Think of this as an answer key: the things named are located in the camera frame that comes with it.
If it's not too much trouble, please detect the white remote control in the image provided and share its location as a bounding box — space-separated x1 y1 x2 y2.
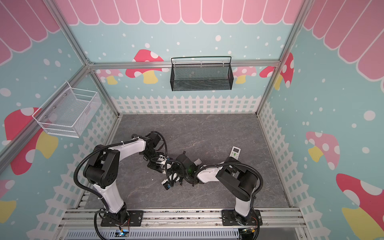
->
230 146 241 160
162 159 172 169

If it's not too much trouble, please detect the white battery cover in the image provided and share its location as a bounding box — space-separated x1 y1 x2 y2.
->
194 159 202 166

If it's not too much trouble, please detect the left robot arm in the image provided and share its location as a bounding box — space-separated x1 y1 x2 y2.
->
73 131 168 226

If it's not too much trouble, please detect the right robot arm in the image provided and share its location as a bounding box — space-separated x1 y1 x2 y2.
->
162 148 264 227

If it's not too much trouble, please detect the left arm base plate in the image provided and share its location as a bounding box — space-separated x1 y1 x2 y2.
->
101 211 144 227

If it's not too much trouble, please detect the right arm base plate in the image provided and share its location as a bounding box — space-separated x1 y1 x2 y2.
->
222 209 263 227

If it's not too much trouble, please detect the white slotted cable duct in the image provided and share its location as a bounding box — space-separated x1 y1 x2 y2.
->
64 229 241 240

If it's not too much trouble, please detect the black mesh wall basket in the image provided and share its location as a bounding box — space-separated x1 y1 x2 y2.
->
170 56 234 92

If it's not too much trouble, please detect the white mesh wall basket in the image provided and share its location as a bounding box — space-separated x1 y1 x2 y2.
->
32 82 102 138

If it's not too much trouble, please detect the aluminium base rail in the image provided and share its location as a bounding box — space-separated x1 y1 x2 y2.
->
53 208 311 240

